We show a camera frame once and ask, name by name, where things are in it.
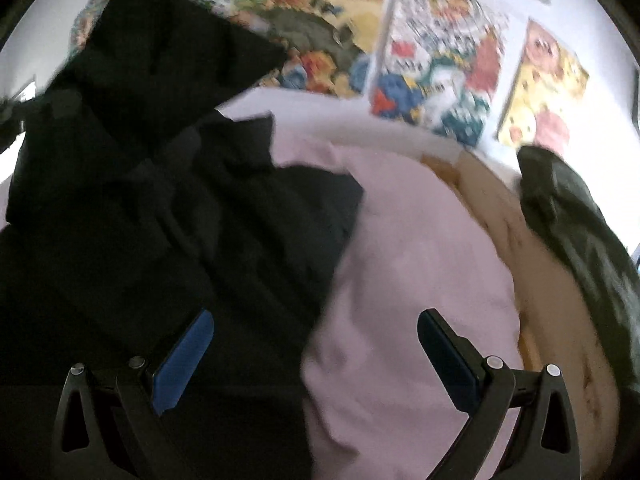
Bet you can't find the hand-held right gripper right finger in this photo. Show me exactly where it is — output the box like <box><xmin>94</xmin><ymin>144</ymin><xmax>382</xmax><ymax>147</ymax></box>
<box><xmin>417</xmin><ymin>308</ymin><xmax>574</xmax><ymax>480</ymax></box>

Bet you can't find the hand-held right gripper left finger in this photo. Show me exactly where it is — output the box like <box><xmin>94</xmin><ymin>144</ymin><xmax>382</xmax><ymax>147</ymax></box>
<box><xmin>56</xmin><ymin>308</ymin><xmax>216</xmax><ymax>480</ymax></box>

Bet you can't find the black pillow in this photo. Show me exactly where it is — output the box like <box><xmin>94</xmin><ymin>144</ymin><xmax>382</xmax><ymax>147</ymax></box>
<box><xmin>0</xmin><ymin>0</ymin><xmax>366</xmax><ymax>480</ymax></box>

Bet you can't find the pink bed sheet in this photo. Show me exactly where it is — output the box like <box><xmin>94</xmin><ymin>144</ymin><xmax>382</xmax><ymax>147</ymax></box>
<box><xmin>215</xmin><ymin>87</ymin><xmax>526</xmax><ymax>480</ymax></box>

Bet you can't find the dark green garment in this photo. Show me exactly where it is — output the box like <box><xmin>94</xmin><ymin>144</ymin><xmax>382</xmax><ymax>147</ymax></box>
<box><xmin>516</xmin><ymin>144</ymin><xmax>640</xmax><ymax>392</ymax></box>

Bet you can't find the wooden bed frame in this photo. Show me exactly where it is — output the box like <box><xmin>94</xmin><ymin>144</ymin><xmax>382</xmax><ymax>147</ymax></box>
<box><xmin>420</xmin><ymin>150</ymin><xmax>622</xmax><ymax>480</ymax></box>

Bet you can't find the group of colourful wall drawings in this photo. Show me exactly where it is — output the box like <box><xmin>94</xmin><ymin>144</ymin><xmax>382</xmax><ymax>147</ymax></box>
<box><xmin>70</xmin><ymin>0</ymin><xmax>591</xmax><ymax>150</ymax></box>

